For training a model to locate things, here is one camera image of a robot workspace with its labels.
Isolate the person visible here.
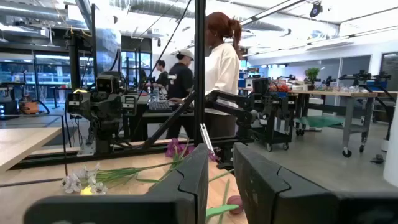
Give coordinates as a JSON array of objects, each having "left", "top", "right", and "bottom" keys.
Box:
[
  {"left": 169, "top": 11, "right": 244, "bottom": 139},
  {"left": 166, "top": 49, "right": 195, "bottom": 140},
  {"left": 146, "top": 60, "right": 170, "bottom": 94}
]

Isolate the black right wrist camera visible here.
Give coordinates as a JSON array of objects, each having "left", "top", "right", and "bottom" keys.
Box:
[{"left": 95, "top": 73, "right": 121, "bottom": 94}]

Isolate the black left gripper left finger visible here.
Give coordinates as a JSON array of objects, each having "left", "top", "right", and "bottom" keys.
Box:
[{"left": 23, "top": 143, "right": 210, "bottom": 224}]

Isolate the orange shop vacuum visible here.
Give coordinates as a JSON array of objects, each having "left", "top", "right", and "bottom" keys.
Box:
[{"left": 18, "top": 95, "right": 40, "bottom": 116}]

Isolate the black metal rig frame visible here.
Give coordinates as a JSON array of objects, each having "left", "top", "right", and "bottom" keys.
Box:
[{"left": 12, "top": 0, "right": 256, "bottom": 170}]

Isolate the white blossom flower spray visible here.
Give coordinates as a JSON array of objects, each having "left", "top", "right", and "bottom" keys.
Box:
[{"left": 60, "top": 160, "right": 187, "bottom": 196}]

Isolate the black ceiling cord reel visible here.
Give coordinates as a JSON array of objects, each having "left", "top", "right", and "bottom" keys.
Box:
[{"left": 309, "top": 1, "right": 323, "bottom": 19}]

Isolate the purple orchid flower spray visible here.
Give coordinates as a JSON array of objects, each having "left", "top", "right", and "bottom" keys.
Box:
[{"left": 164, "top": 138, "right": 220, "bottom": 163}]

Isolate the black keyboard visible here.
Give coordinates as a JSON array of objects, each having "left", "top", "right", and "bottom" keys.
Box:
[{"left": 147, "top": 101, "right": 174, "bottom": 113}]

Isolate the wood top workbench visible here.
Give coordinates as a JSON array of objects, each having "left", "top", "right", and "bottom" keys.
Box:
[{"left": 289, "top": 89, "right": 398, "bottom": 158}]

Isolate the green mat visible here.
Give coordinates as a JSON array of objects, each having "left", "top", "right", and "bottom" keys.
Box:
[{"left": 295, "top": 115, "right": 345, "bottom": 129}]

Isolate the black wheeled cart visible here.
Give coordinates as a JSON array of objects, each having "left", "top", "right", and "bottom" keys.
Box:
[{"left": 251, "top": 77, "right": 300, "bottom": 152}]

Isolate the silver metal bracket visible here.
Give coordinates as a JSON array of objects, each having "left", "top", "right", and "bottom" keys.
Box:
[{"left": 200, "top": 123, "right": 216, "bottom": 156}]

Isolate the dark red tulip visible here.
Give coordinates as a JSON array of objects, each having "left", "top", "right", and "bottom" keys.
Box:
[{"left": 205, "top": 179, "right": 244, "bottom": 224}]

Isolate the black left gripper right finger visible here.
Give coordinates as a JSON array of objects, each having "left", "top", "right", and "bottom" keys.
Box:
[{"left": 233, "top": 142, "right": 398, "bottom": 224}]

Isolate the green plant in dark pot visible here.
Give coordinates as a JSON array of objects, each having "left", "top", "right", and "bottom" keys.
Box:
[{"left": 303, "top": 67, "right": 321, "bottom": 91}]

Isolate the wooden shelf with black legs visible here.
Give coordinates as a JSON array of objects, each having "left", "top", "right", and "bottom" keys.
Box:
[{"left": 0, "top": 113, "right": 69, "bottom": 189}]

